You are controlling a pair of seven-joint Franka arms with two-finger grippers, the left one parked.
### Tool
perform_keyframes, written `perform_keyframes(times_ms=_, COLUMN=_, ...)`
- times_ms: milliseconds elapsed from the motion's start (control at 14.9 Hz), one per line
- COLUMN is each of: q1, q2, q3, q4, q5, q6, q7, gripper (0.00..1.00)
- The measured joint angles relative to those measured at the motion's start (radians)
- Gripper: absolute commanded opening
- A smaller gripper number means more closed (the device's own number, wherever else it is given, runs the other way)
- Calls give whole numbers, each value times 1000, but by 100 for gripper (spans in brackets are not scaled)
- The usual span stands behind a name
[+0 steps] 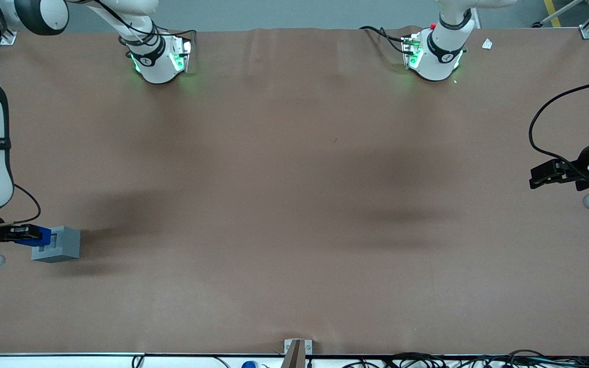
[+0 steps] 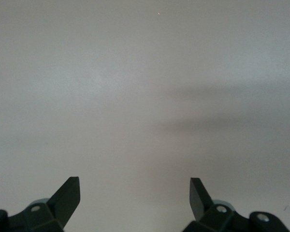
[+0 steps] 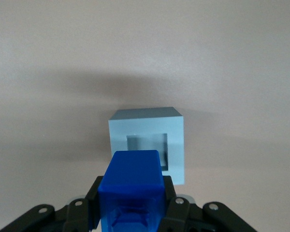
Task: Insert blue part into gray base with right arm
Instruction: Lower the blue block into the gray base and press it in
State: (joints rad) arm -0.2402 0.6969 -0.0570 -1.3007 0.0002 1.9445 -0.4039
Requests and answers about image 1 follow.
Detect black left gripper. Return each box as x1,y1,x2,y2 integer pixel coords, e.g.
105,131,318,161
529,137,589,193

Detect blue plastic block part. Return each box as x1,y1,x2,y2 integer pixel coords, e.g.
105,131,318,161
16,225,52,248

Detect gray square socket base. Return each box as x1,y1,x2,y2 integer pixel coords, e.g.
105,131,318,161
31,226,81,264

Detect brown table mat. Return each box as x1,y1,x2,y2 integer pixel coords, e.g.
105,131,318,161
0,26,589,356

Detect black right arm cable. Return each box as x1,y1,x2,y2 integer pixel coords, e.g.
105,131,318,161
0,183,42,228

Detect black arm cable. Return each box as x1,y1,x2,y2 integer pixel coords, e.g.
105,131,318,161
529,77,589,174
0,183,42,228

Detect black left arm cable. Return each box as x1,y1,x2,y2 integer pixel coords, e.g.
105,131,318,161
529,77,589,174

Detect black base cable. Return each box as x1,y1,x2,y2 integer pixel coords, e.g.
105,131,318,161
359,26,409,55
95,0,196,52

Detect black cable tangle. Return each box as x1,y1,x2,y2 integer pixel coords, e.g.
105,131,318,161
343,350,589,368

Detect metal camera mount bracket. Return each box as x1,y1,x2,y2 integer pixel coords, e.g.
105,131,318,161
280,339,313,368

